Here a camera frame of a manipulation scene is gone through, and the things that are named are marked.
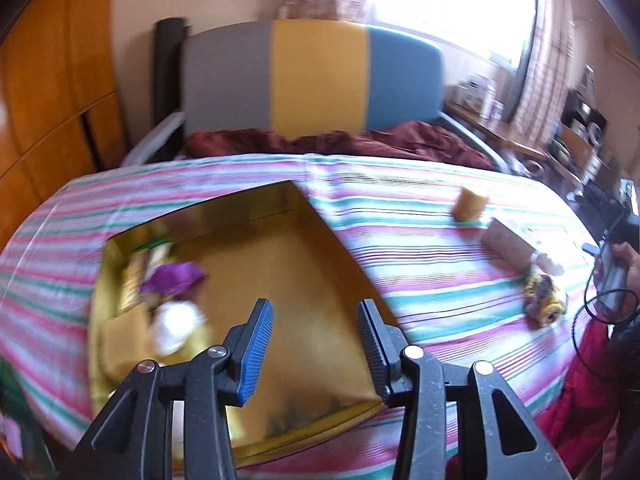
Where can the gold tin box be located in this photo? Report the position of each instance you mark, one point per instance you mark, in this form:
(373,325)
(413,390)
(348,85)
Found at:
(280,280)

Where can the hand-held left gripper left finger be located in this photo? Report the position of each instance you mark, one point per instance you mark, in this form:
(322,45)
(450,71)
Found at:
(255,360)

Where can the silver stereo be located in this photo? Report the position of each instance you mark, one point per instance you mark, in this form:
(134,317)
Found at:
(582,125)

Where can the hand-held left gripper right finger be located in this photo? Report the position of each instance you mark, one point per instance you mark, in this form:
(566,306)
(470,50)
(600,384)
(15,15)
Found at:
(372,345)

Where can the striped tablecloth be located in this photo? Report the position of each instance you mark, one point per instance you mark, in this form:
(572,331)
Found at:
(415,260)

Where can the wooden wardrobe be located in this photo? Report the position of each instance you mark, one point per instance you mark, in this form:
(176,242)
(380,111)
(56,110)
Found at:
(45,85)

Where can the large yellow sponge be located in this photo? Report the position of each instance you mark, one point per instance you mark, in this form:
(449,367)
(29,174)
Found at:
(125,332)

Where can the person's right hand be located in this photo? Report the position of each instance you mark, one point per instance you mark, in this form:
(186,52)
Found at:
(631,262)

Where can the maroon blanket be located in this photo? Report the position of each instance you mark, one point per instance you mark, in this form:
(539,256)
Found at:
(400,140)

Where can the small printed snack packet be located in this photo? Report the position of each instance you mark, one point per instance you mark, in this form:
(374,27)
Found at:
(547,263)

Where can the yellow sponge block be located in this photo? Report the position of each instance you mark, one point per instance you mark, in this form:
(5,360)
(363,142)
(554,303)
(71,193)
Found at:
(470,204)

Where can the white toiletry containers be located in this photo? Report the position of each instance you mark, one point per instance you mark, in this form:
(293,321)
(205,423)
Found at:
(475,95)

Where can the grey bed side rail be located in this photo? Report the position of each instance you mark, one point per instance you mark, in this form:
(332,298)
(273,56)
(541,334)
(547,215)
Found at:
(150,140)
(480,142)

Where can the grey yellow blue headboard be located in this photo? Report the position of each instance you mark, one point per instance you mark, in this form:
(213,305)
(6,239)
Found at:
(320,75)

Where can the white soft packet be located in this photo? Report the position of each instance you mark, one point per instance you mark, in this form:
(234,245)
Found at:
(175,325)

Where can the purple snack packet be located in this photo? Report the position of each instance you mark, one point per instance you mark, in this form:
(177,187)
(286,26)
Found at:
(175,276)

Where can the yellow crochet doll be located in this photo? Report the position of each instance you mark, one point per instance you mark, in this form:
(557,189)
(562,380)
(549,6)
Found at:
(545,300)

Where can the large window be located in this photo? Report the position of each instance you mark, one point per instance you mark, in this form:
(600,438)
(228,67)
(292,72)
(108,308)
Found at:
(450,0)

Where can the wooden side desk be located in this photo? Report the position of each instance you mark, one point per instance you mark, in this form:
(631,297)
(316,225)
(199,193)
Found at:
(520,147)

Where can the black rolled mat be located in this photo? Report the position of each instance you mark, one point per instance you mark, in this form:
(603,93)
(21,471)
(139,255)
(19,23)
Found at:
(167,70)

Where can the white carton box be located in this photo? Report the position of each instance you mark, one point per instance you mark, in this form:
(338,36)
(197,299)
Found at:
(510,241)

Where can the long gold box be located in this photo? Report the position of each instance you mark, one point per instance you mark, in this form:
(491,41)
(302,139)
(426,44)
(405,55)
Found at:
(135,280)

